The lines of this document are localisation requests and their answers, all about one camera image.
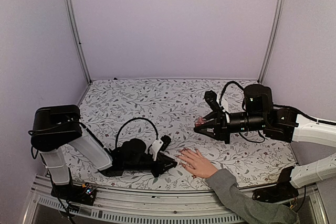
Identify grey sleeved forearm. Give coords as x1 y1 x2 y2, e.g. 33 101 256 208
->
206 169 300 223

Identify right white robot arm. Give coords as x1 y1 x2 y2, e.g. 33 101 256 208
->
194 84 335 147

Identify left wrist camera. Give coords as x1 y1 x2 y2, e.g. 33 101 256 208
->
148 135 171 161

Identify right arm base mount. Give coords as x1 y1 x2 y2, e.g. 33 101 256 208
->
252 166 299 203

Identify aluminium frame post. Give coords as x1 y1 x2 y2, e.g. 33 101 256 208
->
257 0 285 83
64 0 92 84

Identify right black looped cable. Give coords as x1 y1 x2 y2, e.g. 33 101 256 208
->
219 80 247 104

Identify right aluminium frame post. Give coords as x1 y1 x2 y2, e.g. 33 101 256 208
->
257 0 285 83

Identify black looped cable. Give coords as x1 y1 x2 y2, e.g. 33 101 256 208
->
219 80 247 104
114 117 160 151

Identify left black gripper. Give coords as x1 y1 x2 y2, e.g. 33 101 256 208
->
124 153 177 178

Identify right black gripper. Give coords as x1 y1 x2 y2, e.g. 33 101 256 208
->
194 110 267 144

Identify person's bare hand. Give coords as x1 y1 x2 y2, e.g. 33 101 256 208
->
175 148 218 178

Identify slotted metal front rail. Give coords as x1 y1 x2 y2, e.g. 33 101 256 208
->
23 182 329 224

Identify left aluminium frame post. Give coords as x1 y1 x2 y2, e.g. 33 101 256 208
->
64 0 92 84

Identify left black looped cable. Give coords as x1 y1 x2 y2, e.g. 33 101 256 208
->
114 117 160 151

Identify glitter nail polish bottle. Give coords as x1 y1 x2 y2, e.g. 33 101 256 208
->
195 116 207 127

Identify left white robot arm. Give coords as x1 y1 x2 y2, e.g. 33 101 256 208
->
28 105 177 200

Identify floral patterned table mat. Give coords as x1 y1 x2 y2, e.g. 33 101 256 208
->
79 80 296 188

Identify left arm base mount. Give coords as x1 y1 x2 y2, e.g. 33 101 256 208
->
50 169 97 206

